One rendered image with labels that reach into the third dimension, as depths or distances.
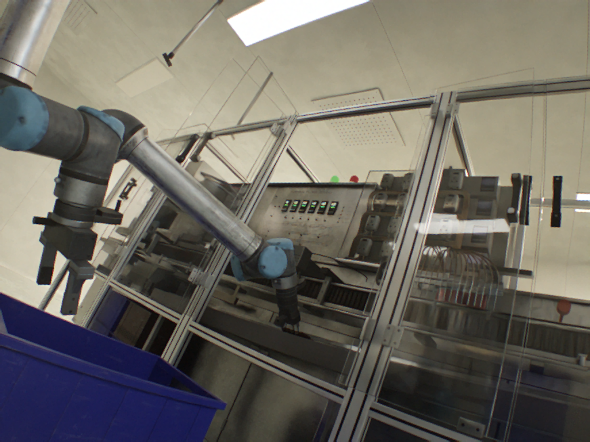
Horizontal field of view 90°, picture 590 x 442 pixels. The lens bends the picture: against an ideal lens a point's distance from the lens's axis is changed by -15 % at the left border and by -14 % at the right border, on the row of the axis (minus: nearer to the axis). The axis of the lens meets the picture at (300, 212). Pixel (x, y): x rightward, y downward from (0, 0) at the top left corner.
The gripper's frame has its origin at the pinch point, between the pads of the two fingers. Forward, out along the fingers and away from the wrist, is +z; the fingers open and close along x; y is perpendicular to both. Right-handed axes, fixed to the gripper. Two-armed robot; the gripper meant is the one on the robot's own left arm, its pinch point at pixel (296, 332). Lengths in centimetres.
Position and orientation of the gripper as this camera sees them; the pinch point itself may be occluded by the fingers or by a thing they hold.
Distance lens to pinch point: 131.8
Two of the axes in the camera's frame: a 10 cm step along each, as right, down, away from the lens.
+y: -6.1, 2.1, -7.7
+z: 1.1, 9.8, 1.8
